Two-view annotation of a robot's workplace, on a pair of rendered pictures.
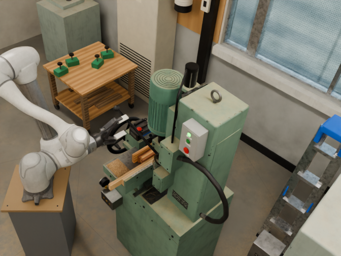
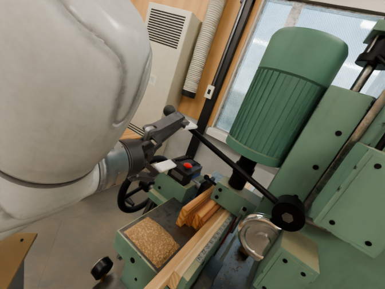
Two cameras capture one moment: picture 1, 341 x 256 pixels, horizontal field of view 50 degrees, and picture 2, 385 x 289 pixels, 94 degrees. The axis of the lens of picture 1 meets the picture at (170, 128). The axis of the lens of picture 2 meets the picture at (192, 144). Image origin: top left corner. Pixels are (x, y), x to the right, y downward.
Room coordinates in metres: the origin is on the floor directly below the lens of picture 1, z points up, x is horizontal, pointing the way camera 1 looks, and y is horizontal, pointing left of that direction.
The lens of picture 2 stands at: (0.95, 0.35, 1.31)
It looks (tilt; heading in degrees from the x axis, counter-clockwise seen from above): 20 degrees down; 344
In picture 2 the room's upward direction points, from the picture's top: 21 degrees clockwise
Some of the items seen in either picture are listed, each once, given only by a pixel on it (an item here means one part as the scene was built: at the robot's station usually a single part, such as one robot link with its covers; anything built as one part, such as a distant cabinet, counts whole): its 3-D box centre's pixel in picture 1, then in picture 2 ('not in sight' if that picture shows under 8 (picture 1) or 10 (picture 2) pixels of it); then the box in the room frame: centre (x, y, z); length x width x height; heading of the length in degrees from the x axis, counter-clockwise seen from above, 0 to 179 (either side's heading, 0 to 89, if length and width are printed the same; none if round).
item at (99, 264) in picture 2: (104, 183); (102, 270); (1.36, 0.37, 0.65); 0.06 x 0.04 x 0.08; 137
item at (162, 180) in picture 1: (163, 178); (285, 264); (1.17, 0.01, 1.02); 0.09 x 0.07 x 0.12; 137
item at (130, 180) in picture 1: (166, 157); (232, 217); (1.38, 0.00, 0.93); 0.60 x 0.02 x 0.06; 137
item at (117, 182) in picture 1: (156, 158); (216, 218); (1.38, 0.06, 0.92); 0.65 x 0.02 x 0.04; 137
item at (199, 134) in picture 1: (193, 140); not in sight; (1.09, -0.10, 1.40); 0.10 x 0.06 x 0.16; 47
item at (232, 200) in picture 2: (164, 149); (234, 200); (1.39, 0.02, 0.99); 0.14 x 0.07 x 0.09; 47
